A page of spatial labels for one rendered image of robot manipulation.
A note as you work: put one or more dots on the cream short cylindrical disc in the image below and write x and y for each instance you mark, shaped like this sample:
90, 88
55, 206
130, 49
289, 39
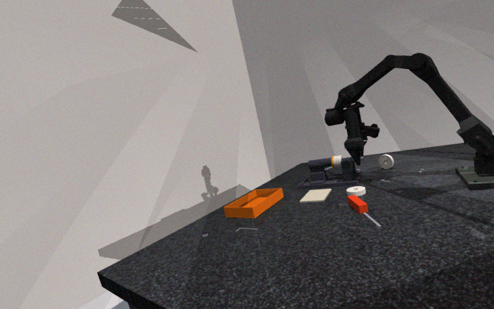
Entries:
382, 161

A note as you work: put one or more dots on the orange open tray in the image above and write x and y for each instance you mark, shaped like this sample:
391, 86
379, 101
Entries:
254, 203

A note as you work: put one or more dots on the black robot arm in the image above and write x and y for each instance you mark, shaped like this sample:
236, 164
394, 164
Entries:
472, 130

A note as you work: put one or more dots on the orange-handled screwdriver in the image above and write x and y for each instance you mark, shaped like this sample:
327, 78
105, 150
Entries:
360, 206

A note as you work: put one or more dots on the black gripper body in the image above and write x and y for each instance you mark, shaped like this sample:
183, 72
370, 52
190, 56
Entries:
354, 139

